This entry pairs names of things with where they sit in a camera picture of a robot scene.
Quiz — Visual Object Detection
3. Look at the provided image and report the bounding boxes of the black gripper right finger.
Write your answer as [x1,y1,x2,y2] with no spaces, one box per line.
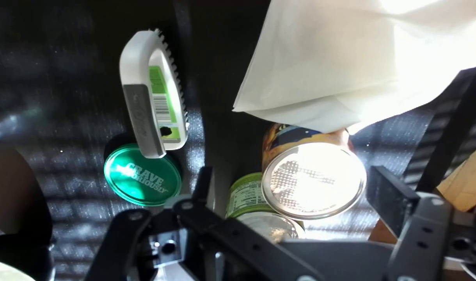
[366,166,454,281]

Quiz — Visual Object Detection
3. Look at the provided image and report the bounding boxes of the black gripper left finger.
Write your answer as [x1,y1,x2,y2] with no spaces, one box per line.
[85,168,321,281]

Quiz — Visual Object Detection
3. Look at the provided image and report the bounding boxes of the brown can of food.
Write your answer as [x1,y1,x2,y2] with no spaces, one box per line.
[259,124,368,222]

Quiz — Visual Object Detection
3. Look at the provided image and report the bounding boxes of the green round lid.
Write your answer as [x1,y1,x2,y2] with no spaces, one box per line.
[101,144,184,210]

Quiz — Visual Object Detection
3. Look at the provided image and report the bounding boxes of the black chair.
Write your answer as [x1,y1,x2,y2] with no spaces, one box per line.
[413,61,476,196]

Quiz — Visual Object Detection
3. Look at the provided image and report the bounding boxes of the white and green scrub brush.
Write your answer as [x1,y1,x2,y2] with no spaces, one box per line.
[117,29,190,161]

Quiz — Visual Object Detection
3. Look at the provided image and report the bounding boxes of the cream folded paper napkin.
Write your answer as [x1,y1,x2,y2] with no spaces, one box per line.
[230,0,476,136]

